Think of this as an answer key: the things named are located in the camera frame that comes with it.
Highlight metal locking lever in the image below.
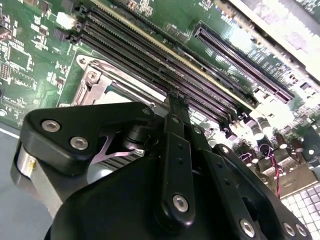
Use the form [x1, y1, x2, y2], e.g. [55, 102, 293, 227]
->
[74, 61, 168, 105]

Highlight silver CPU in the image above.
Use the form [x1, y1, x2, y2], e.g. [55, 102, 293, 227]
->
[107, 83, 163, 106]

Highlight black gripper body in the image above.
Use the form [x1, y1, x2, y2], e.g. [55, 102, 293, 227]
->
[44, 123, 240, 240]

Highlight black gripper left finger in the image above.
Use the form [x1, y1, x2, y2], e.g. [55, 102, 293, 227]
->
[19, 91, 198, 234]

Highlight metal socket cover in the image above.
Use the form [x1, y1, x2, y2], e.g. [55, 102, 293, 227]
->
[84, 69, 166, 107]

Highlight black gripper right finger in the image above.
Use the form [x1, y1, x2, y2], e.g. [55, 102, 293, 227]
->
[178, 94, 314, 240]

